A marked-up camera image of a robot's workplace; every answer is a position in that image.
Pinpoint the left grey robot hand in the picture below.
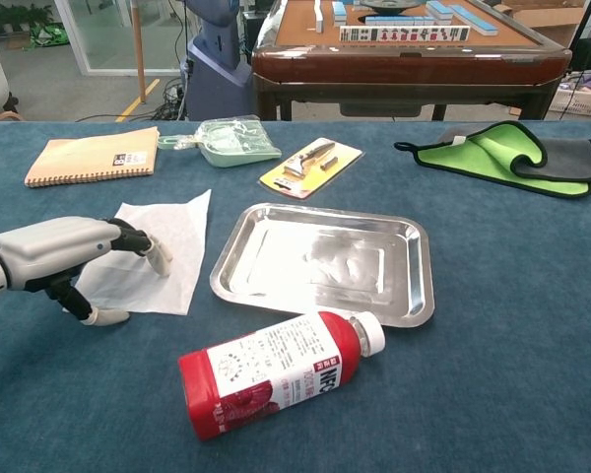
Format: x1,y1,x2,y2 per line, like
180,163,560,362
0,215,174,327

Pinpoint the white paper sheet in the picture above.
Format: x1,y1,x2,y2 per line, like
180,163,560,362
73,188,213,316

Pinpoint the blue mobile robot base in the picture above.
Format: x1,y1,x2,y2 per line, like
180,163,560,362
180,0,255,122

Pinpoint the silver metal tray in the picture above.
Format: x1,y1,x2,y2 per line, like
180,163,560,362
209,202,435,329

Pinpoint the tan spiral notebook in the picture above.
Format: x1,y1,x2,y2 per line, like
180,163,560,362
23,125,161,189

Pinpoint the green dustpan in plastic bag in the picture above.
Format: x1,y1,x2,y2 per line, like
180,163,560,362
156,114,283,169

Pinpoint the green bag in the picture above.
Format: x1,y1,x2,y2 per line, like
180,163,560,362
28,23,71,49

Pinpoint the wooden pole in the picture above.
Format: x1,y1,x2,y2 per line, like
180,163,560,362
130,0,148,103

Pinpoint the red juice bottle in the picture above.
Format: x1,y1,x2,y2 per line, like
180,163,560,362
177,309,387,442

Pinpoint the razor in yellow blister pack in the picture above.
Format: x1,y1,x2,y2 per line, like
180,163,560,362
258,138,365,200

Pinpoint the brown mahjong table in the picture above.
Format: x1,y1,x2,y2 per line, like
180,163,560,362
250,0,573,122

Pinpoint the face-up mahjong tile row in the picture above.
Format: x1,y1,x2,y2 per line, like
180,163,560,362
339,24,472,44

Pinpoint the blue mahjong tile row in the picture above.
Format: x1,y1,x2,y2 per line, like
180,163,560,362
447,3,500,36
425,0,456,24
363,14,437,27

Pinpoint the green and grey microfiber cloth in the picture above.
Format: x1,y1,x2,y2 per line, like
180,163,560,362
393,120,591,200

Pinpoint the blue felt table mat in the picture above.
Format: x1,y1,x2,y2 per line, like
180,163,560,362
0,119,591,473

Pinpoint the white plastic basket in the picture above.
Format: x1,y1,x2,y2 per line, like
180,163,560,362
549,73,591,119

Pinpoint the black floor cable tangle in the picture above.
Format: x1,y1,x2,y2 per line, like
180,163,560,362
150,76,188,122

